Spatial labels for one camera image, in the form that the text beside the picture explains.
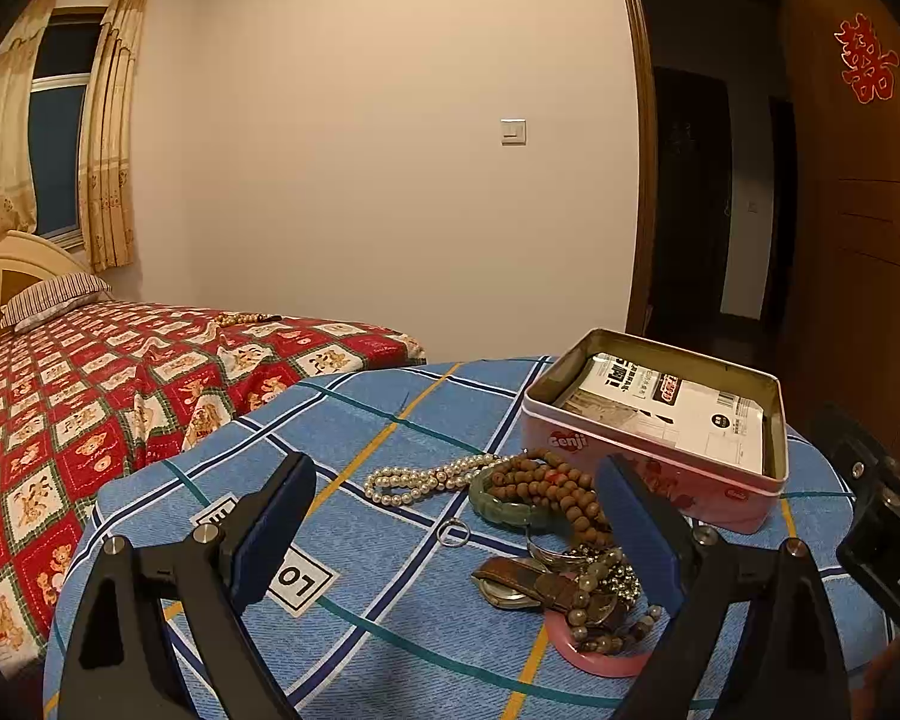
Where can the cream wooden headboard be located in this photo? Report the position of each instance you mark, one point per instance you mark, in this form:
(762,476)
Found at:
(26,259)

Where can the blue plaid table cloth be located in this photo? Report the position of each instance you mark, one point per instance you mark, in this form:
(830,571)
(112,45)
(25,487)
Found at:
(392,625)

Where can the white printed paper in tin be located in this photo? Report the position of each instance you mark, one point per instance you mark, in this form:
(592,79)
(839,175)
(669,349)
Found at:
(678,413)

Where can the window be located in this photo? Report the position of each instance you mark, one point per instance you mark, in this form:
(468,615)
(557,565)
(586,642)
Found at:
(61,75)

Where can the right beige curtain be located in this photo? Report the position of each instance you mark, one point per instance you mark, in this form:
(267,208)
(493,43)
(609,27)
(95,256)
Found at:
(104,195)

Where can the brown door frame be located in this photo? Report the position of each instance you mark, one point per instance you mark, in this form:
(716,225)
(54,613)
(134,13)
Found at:
(640,309)

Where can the pink metal tin box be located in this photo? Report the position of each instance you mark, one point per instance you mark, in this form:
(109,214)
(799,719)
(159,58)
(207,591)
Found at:
(721,495)

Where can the white wall switch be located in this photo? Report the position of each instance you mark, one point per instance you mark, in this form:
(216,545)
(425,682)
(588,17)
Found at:
(513,131)

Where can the beads lying on bed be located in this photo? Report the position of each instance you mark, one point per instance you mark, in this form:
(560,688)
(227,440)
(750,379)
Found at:
(232,319)

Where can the green jade bangle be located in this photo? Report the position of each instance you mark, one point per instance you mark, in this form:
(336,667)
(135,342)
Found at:
(513,515)

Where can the beige curtain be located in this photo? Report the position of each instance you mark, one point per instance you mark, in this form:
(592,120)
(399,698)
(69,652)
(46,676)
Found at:
(104,195)
(18,57)

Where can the red double happiness sticker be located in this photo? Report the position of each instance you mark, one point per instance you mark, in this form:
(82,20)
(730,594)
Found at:
(868,68)

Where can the wristwatch with brown strap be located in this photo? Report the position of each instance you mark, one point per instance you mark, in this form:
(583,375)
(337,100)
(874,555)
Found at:
(551,591)

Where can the pink bangle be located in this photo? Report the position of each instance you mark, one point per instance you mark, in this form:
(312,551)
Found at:
(603,666)

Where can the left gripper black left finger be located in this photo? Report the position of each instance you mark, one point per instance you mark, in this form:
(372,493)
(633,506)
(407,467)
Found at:
(120,662)

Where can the left beige curtain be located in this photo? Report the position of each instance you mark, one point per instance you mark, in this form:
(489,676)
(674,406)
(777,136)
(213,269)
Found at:
(18,57)

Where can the red patterned bed cover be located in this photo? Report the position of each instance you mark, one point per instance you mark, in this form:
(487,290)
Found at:
(109,388)

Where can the striped pillow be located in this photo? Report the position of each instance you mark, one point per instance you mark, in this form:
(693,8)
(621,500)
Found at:
(50,294)

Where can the brown wooden door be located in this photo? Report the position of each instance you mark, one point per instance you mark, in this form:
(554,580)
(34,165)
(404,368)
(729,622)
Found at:
(841,341)

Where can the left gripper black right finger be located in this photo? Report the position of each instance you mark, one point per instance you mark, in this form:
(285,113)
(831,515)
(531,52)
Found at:
(788,662)

